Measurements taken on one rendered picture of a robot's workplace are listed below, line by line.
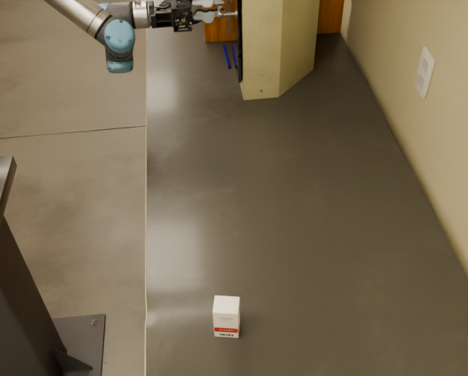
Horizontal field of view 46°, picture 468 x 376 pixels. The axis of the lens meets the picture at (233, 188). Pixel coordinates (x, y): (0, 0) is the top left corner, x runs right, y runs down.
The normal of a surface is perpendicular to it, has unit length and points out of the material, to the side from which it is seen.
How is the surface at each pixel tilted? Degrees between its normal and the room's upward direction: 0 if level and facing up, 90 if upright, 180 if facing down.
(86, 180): 0
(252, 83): 90
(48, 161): 0
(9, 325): 90
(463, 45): 90
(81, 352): 0
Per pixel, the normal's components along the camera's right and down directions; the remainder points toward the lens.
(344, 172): -0.02, -0.72
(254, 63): 0.11, 0.69
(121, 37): 0.22, 0.00
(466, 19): -0.99, 0.09
